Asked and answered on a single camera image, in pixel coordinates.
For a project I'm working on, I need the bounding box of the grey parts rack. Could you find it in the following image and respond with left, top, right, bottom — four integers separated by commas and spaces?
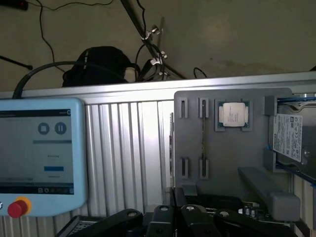
173, 87, 302, 223

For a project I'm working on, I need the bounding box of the light blue teach pendant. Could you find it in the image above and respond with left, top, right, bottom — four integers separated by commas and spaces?
0, 97, 89, 218

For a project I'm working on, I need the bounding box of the silver CPU chip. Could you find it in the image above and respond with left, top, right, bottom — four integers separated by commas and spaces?
220, 102, 249, 128

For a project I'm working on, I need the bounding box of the hard disk with white label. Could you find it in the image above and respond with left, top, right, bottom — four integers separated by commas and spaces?
270, 93, 316, 176

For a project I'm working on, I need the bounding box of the black backpack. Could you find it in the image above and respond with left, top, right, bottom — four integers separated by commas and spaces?
61, 46, 139, 87

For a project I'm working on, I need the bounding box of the black tripod stand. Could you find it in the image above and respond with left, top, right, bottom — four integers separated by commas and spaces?
119, 0, 188, 80

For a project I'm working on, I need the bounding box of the black rod with foot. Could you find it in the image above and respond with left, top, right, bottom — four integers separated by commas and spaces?
0, 55, 34, 70

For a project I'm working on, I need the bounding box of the black device with red light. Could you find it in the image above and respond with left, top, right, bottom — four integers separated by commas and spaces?
0, 0, 29, 11

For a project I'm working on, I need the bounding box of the blue disk rail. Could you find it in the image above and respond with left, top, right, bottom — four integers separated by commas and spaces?
274, 161, 316, 188
276, 97, 316, 103

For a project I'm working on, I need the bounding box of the black cable loop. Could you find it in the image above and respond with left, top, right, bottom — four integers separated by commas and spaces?
193, 67, 211, 79

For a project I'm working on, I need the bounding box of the thick black pendant cable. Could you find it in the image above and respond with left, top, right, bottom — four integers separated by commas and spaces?
13, 61, 86, 99

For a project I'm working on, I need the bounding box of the thin black floor cable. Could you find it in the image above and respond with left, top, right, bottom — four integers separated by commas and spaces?
36, 0, 66, 75

